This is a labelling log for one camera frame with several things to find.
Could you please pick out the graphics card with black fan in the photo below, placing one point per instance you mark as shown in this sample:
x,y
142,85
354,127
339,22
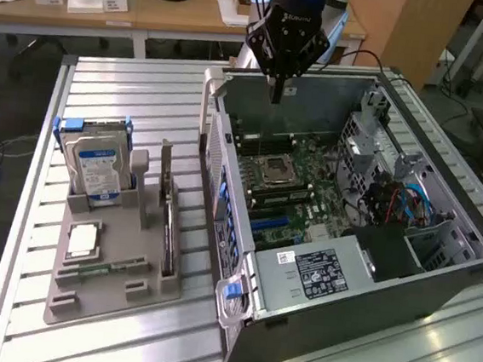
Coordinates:
x,y
169,234

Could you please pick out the dark grey open PC case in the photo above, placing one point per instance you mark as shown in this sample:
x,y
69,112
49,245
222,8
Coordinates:
x,y
339,319

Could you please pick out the black plastic shroud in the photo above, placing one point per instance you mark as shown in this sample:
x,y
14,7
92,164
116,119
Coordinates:
x,y
388,255

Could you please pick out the hard disk in blue carrier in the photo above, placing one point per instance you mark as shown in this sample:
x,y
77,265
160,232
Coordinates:
x,y
97,167

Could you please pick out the green RAM stick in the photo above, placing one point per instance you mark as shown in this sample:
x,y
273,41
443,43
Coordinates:
x,y
96,269

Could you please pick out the CPU socket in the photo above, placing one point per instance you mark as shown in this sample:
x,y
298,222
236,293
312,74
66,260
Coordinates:
x,y
276,171

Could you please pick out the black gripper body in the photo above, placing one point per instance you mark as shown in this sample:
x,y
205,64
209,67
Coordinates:
x,y
299,7

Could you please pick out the blue card retainer clips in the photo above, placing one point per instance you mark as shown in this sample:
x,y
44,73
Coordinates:
x,y
223,192

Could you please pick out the small white labelled box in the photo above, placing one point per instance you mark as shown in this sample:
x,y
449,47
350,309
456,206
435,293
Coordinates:
x,y
115,2

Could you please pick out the wooden cabinet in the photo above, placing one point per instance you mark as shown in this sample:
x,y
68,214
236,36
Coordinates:
x,y
418,35

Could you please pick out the wooden desk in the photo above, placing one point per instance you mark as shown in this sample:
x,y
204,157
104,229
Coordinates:
x,y
176,16

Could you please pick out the green motherboard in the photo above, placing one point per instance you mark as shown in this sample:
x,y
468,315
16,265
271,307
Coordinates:
x,y
322,184

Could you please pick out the blue expansion slot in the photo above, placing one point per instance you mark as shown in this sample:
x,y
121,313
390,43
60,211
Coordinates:
x,y
269,223

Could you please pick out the RAM stick with white label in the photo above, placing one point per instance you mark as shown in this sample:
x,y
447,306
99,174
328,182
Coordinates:
x,y
278,197

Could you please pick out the blue case latch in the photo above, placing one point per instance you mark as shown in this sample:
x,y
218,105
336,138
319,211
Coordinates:
x,y
231,292

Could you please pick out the white paper booklet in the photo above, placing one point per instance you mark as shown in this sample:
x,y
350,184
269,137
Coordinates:
x,y
230,11

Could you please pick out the silver chipset heatsink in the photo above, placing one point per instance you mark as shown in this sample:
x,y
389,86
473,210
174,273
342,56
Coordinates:
x,y
318,232

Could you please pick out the grey power supply unit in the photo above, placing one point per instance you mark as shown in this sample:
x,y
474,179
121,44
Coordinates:
x,y
276,287

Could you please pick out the black office chair base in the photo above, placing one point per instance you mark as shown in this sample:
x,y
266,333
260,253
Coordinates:
x,y
32,47

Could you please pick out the grey parts rack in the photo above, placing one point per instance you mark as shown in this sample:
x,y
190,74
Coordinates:
x,y
120,238

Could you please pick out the white wall box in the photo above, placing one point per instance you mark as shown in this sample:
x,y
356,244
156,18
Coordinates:
x,y
444,72

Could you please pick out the silver CPU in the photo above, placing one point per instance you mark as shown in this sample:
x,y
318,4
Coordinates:
x,y
83,242

